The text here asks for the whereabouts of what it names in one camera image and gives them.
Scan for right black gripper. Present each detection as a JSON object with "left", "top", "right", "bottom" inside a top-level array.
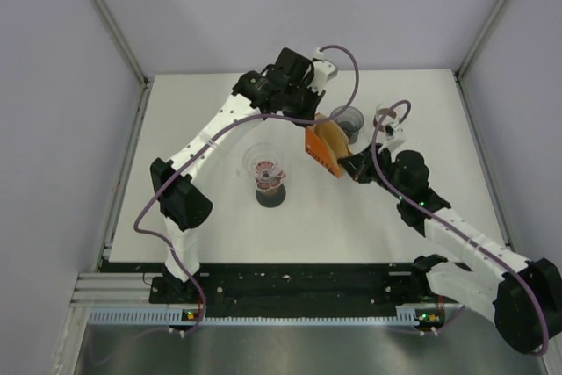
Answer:
[{"left": 337, "top": 142, "right": 407, "bottom": 201}]

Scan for glass cup with brown band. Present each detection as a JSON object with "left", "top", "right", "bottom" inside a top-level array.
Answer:
[{"left": 373, "top": 103, "right": 401, "bottom": 130}]

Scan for orange coffee filter box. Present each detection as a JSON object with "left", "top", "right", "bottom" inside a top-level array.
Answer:
[{"left": 304, "top": 125, "right": 342, "bottom": 178}]

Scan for grey smoked plastic dripper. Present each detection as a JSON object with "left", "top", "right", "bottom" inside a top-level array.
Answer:
[{"left": 330, "top": 106, "right": 364, "bottom": 144}]

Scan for clear glass dripper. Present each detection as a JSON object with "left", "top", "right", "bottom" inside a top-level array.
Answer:
[{"left": 237, "top": 142, "right": 286, "bottom": 191}]

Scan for glass carafe with red rim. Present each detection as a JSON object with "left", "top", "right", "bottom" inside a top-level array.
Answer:
[{"left": 255, "top": 169, "right": 286, "bottom": 208}]

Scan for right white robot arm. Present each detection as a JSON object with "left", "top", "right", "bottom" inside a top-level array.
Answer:
[{"left": 338, "top": 146, "right": 561, "bottom": 356}]

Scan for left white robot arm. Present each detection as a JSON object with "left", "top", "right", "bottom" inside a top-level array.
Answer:
[{"left": 150, "top": 47, "right": 337, "bottom": 302}]

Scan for brown paper coffee filters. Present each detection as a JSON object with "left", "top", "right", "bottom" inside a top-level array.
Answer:
[{"left": 315, "top": 121, "right": 352, "bottom": 165}]

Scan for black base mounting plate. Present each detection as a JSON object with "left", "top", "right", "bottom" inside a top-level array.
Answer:
[{"left": 148, "top": 263, "right": 440, "bottom": 319}]

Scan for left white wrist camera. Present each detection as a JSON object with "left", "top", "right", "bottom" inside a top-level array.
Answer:
[{"left": 310, "top": 48, "right": 338, "bottom": 92}]

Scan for grey slotted cable duct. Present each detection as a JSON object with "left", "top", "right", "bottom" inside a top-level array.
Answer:
[{"left": 88, "top": 307, "right": 443, "bottom": 327}]

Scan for aluminium frame rail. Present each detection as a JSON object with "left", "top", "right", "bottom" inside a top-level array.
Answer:
[{"left": 69, "top": 271, "right": 551, "bottom": 306}]

